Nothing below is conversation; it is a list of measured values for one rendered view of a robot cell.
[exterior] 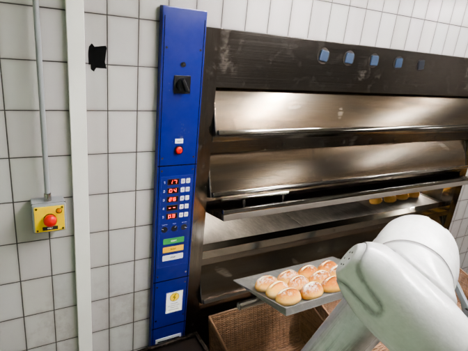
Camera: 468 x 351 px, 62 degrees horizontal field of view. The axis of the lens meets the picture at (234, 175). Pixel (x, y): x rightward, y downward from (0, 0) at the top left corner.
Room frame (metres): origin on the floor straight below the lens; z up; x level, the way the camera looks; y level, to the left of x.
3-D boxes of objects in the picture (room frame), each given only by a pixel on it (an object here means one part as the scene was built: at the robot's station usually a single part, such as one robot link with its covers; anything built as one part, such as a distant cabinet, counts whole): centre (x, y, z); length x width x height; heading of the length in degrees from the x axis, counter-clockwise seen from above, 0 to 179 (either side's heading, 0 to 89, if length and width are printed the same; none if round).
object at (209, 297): (1.97, -0.67, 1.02); 1.79 x 0.11 x 0.19; 121
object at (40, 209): (1.16, 0.60, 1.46); 0.10 x 0.07 x 0.10; 121
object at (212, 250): (1.99, -0.65, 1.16); 1.80 x 0.06 x 0.04; 121
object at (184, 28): (2.23, 0.71, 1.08); 1.93 x 0.16 x 2.15; 31
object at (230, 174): (1.97, -0.67, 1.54); 1.79 x 0.11 x 0.19; 121
